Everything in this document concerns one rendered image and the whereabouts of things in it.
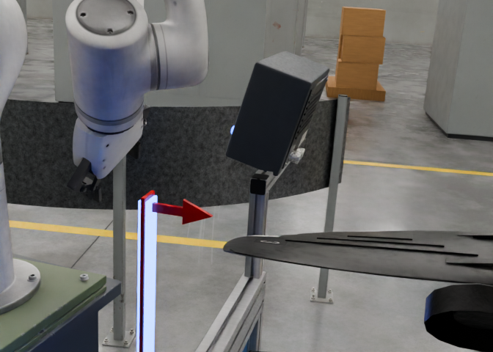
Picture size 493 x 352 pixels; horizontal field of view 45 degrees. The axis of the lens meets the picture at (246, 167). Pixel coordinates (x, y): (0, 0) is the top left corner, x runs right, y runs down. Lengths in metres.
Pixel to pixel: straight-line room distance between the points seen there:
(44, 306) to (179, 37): 0.41
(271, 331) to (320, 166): 0.74
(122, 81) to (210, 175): 1.68
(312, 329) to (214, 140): 0.94
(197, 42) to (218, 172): 1.69
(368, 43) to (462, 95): 2.28
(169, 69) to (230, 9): 5.82
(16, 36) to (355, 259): 0.57
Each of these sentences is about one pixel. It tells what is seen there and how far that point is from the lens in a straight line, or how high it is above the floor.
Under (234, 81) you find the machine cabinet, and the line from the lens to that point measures 6.55.
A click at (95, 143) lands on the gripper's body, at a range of 0.77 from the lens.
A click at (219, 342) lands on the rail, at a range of 0.96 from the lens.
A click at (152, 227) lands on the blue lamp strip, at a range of 0.57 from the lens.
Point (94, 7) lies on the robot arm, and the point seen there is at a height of 1.35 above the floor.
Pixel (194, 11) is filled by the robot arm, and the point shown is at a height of 1.35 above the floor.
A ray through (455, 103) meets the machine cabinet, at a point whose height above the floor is 0.37.
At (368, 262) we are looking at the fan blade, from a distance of 0.47.
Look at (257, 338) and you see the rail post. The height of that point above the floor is 0.74.
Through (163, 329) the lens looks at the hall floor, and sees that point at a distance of 2.62.
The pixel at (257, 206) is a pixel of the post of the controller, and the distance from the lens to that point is 1.10.
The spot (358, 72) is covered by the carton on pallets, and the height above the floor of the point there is 0.38.
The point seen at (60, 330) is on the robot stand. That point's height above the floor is 0.93.
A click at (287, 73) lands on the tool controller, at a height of 1.24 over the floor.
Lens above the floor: 1.38
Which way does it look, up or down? 16 degrees down
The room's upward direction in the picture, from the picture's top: 4 degrees clockwise
